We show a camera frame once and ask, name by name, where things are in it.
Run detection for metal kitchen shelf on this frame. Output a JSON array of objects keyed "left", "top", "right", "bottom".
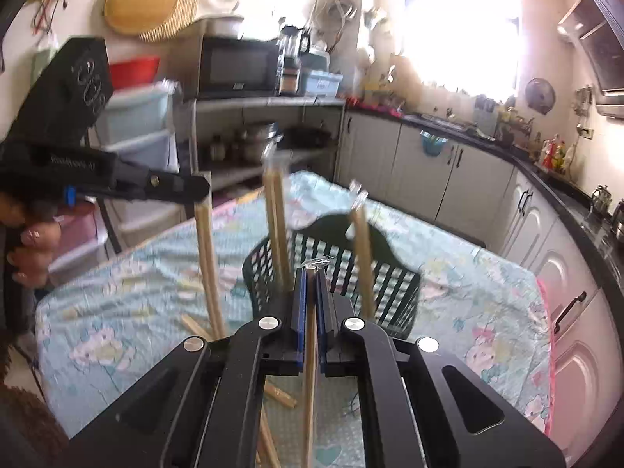
[{"left": 187, "top": 96, "right": 347, "bottom": 206}]

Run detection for glass french press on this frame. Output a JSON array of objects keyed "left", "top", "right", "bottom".
[{"left": 589, "top": 184, "right": 613, "bottom": 220}]

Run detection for black glass range hood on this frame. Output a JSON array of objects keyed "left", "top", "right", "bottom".
[{"left": 557, "top": 0, "right": 624, "bottom": 119}]

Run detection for cartoon cat printed tablecloth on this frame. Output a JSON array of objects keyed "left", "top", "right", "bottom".
[{"left": 36, "top": 170, "right": 553, "bottom": 468}]

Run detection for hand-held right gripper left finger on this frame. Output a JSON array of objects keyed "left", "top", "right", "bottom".
[{"left": 68, "top": 267, "right": 309, "bottom": 468}]

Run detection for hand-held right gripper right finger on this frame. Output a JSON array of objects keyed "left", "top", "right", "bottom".
[{"left": 316, "top": 268, "right": 569, "bottom": 468}]

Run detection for person's left hand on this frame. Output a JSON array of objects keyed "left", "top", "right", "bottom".
[{"left": 0, "top": 190, "right": 96, "bottom": 284}]

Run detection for black microwave oven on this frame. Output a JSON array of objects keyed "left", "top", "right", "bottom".
[{"left": 197, "top": 34, "right": 282, "bottom": 99}]

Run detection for round straw mat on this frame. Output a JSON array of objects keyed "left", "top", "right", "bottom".
[{"left": 138, "top": 0, "right": 201, "bottom": 43}]

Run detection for group of condiment bottles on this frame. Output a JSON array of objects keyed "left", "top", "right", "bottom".
[{"left": 538, "top": 133, "right": 579, "bottom": 172}]

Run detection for black kitchen countertop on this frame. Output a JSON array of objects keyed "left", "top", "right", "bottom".
[{"left": 345, "top": 102, "right": 624, "bottom": 303}]

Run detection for kitchen window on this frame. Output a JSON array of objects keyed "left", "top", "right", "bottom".
[{"left": 404, "top": 0, "right": 518, "bottom": 94}]

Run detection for stacked steel pots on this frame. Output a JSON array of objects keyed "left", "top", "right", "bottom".
[{"left": 233, "top": 121, "right": 284, "bottom": 165}]

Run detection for bamboo chopstick pair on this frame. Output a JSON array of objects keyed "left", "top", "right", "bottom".
[
  {"left": 262, "top": 131, "right": 294, "bottom": 299},
  {"left": 297, "top": 255, "right": 335, "bottom": 468},
  {"left": 347, "top": 179, "right": 377, "bottom": 321},
  {"left": 193, "top": 195, "right": 228, "bottom": 343}
]

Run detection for pink fleece blanket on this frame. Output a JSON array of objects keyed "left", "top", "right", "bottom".
[{"left": 535, "top": 277, "right": 560, "bottom": 436}]

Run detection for blue hanging plastic basket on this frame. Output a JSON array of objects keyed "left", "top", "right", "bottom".
[{"left": 421, "top": 129, "right": 447, "bottom": 157}]

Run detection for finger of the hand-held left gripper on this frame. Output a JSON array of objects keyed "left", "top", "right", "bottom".
[
  {"left": 114, "top": 162, "right": 211, "bottom": 191},
  {"left": 73, "top": 186, "right": 206, "bottom": 204}
]

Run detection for green plastic utensil basket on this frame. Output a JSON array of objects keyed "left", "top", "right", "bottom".
[{"left": 242, "top": 213, "right": 423, "bottom": 343}]

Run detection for red plastic basin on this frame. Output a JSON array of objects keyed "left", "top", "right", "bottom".
[{"left": 108, "top": 55, "right": 161, "bottom": 91}]

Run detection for white lower kitchen cabinets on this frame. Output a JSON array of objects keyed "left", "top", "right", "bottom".
[{"left": 335, "top": 109, "right": 624, "bottom": 468}]

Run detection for steel pot with lid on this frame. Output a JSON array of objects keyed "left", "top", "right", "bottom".
[{"left": 207, "top": 14, "right": 245, "bottom": 38}]

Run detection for light blue plastic box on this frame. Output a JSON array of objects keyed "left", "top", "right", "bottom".
[{"left": 299, "top": 69, "right": 342, "bottom": 99}]

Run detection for round bamboo tray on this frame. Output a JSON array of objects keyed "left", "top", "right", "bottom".
[{"left": 103, "top": 0, "right": 184, "bottom": 36}]

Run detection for plastic drawer cabinet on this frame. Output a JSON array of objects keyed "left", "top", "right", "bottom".
[{"left": 49, "top": 82, "right": 182, "bottom": 275}]

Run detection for black blender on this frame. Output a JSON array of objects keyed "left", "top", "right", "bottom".
[{"left": 278, "top": 24, "right": 311, "bottom": 96}]

